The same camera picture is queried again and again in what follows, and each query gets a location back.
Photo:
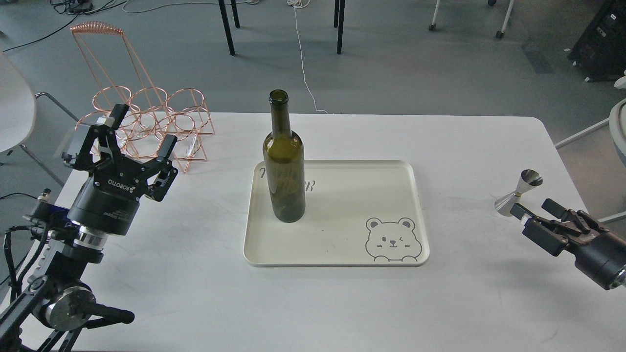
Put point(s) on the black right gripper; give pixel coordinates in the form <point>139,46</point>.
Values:
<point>599,253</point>

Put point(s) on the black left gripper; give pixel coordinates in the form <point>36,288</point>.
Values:
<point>108,200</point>

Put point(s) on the steel double jigger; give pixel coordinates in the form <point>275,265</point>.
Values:
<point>528,180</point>

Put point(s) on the dark green wine bottle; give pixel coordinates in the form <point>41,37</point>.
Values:
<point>283,153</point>

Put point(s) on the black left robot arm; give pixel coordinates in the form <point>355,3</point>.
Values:
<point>47,258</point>

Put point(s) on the white chair right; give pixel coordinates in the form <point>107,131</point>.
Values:
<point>616,126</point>

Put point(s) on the white chair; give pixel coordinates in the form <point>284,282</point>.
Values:
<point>18,111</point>
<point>616,126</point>

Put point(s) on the white chair left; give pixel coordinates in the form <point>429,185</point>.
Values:
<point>18,111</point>

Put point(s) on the black equipment case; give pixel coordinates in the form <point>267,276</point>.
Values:
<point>600,52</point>

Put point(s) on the black table legs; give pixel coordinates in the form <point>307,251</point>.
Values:
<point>280,28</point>

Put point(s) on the white rolling chair legs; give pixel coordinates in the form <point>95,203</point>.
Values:
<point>477,16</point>

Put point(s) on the cream bear serving tray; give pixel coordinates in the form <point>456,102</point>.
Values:
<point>358,213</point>

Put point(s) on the copper wire wine rack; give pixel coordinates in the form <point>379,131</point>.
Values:
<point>153,111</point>

